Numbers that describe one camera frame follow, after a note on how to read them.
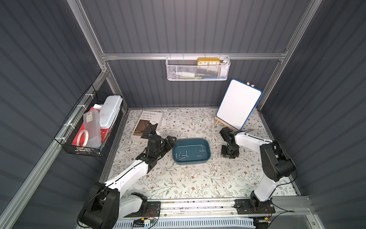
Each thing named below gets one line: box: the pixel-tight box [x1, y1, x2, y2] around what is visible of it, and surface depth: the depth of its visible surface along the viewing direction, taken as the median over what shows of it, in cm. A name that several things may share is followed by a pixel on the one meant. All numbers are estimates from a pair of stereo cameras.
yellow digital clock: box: [196, 57, 221, 66], surface depth 90 cm
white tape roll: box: [76, 129, 90, 147], surface depth 64 cm
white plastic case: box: [99, 94, 123, 129], surface depth 75 cm
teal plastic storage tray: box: [172, 137, 212, 166], surface depth 96 cm
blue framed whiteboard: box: [216, 79, 263, 131], surface depth 88 cm
